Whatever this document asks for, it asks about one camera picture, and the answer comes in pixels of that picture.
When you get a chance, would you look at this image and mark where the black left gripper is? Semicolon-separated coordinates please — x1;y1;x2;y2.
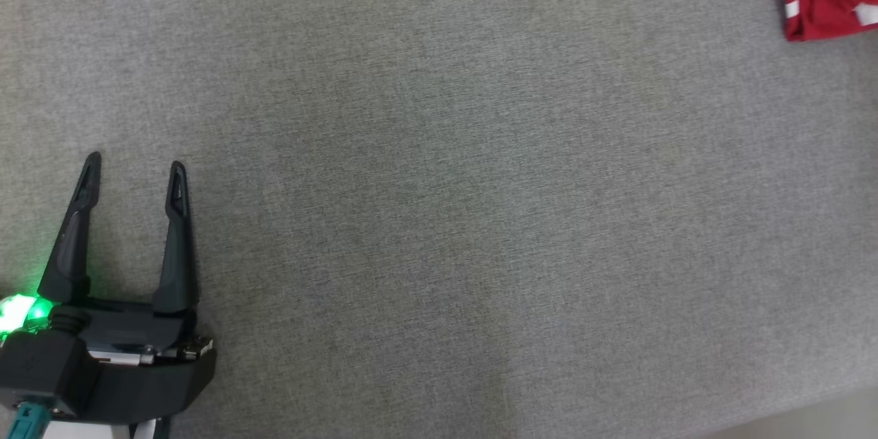
0;150;217;425

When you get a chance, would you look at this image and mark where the teal left camera cable plug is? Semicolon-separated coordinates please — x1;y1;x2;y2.
5;401;53;439

